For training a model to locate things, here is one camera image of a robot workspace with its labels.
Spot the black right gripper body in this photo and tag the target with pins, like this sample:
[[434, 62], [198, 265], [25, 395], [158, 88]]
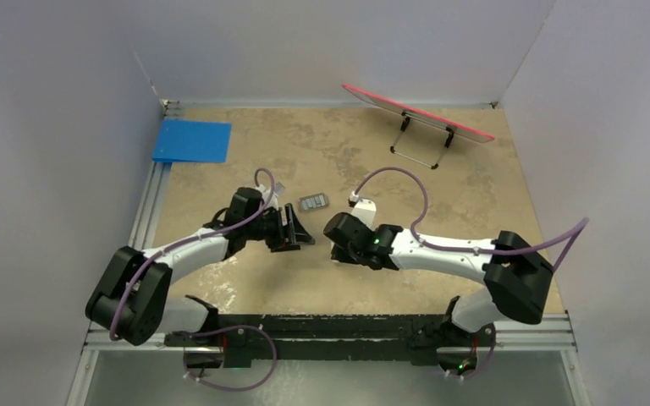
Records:
[[347, 255]]

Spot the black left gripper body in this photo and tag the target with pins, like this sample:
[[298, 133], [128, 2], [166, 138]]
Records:
[[276, 234]]

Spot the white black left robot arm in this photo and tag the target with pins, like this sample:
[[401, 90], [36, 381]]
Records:
[[131, 298]]

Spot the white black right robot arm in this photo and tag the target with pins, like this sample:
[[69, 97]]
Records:
[[515, 279]]

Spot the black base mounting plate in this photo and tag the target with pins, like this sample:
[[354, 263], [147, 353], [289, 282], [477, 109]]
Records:
[[419, 339]]

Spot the blue plastic board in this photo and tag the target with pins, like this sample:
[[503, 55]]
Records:
[[192, 141]]

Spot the red tablet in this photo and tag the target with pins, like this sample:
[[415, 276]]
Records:
[[414, 112]]

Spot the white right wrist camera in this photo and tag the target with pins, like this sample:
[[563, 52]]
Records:
[[362, 208]]

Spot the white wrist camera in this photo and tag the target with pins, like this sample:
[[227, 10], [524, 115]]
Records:
[[278, 189], [362, 208]]

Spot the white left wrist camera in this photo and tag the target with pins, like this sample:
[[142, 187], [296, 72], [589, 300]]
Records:
[[278, 189]]

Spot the aluminium left rail frame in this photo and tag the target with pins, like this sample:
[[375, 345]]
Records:
[[151, 202]]

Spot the aluminium rail frame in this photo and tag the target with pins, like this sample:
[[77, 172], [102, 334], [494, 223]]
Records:
[[524, 365], [151, 202]]

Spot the black wire tablet stand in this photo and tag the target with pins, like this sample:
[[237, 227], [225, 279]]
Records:
[[423, 140]]

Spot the aluminium front rail frame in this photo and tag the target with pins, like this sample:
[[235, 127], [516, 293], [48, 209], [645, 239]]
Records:
[[524, 365]]

